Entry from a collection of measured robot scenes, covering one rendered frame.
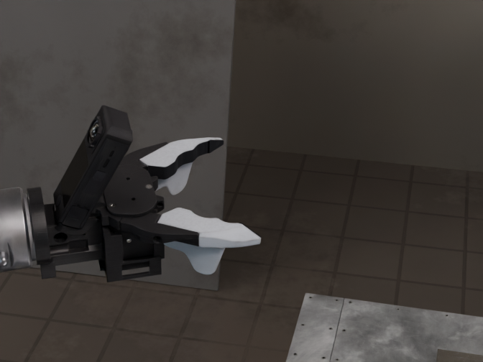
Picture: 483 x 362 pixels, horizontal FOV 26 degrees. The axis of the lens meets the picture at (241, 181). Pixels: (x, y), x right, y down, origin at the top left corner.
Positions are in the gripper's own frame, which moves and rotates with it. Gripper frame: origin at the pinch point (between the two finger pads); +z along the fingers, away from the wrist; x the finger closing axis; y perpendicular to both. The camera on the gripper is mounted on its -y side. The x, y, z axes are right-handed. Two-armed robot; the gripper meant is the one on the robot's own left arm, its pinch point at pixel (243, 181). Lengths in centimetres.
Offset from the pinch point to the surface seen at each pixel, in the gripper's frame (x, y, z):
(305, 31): -228, 128, 85
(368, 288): -137, 166, 81
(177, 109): -176, 118, 29
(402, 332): -39, 72, 41
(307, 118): -222, 162, 87
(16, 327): -145, 167, -26
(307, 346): -39, 72, 24
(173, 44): -185, 101, 29
